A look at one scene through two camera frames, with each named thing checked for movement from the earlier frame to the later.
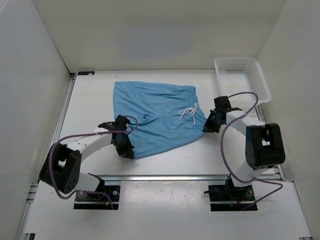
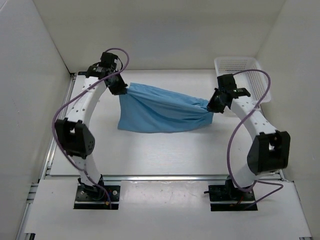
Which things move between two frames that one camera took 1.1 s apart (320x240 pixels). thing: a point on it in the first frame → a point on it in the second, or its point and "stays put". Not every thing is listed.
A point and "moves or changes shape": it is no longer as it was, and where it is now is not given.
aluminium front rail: (165, 177) stays put
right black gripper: (208, 127) → (212, 107)
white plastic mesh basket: (241, 75) stays put
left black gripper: (127, 152) → (120, 89)
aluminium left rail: (64, 109) stays put
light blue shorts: (167, 115) moves or changes shape
